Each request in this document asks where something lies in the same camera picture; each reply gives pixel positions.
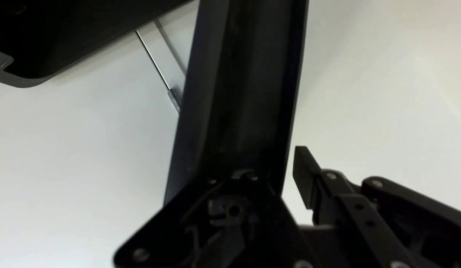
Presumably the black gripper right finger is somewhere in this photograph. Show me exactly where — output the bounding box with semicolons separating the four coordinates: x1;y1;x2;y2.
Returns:
292;144;461;268

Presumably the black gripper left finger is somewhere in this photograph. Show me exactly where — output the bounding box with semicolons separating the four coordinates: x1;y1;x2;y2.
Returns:
112;170;310;268

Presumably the black wheeled bin body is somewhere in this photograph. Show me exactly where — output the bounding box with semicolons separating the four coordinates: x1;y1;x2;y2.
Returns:
0;0;194;89

